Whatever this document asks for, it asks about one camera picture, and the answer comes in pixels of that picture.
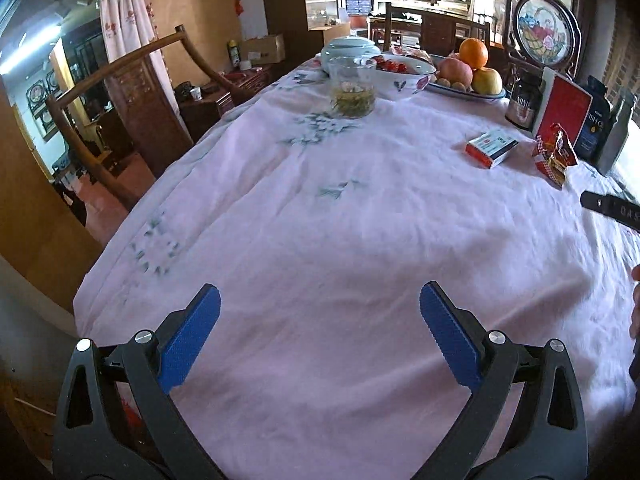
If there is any round decorative flower screen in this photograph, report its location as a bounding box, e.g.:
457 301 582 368
504 0 583 81

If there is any floral curtain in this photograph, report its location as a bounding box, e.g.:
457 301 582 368
97 0 173 101

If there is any wooden glass door cabinet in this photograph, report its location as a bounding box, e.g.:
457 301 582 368
260 0 351 61

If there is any curved wooden armchair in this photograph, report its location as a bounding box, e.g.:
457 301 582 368
45 24 256 211

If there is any dark supplement bottle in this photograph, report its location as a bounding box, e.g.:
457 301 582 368
573 76 613 158

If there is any pile of red fruits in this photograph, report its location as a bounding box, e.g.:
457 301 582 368
375 55 409 74

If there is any person's right hand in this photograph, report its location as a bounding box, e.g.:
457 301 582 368
630 264 640 341

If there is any pink floral tablecloth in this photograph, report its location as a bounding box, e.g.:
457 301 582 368
72 55 640 480

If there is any orange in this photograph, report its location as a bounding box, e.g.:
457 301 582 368
458 38 489 70

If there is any white lidded bowl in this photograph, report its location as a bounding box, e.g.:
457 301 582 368
320 36 382 73

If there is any cardboard box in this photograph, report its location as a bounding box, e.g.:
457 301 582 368
241 34 286 65

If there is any dark wooden side table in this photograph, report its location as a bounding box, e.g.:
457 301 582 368
175 60 281 131

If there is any floral porcelain bowl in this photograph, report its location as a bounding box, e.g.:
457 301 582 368
370 54 437 96

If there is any steel water bottle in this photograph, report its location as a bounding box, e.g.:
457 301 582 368
596 87 637 177

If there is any red snack packet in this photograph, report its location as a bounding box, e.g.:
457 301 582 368
532 123 579 190

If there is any blue rimmed fruit plate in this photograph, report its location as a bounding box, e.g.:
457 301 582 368
427 77 507 103

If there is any small red white box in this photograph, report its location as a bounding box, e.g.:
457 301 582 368
465 129 519 169

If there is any dark jar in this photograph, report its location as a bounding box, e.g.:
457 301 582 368
505 71 546 133

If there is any dark wooden chair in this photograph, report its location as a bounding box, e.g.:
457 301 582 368
367 2 491 56

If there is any red apple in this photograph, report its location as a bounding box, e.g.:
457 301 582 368
437 57 473 88

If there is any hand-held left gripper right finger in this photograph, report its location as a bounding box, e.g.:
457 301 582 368
419 281 588 480

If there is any yellow green apple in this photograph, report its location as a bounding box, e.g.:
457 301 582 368
471 67 503 95

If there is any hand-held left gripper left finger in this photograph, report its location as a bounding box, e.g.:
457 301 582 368
52 283 226 480

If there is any glass cup with tea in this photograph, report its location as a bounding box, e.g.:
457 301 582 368
327 56 377 120

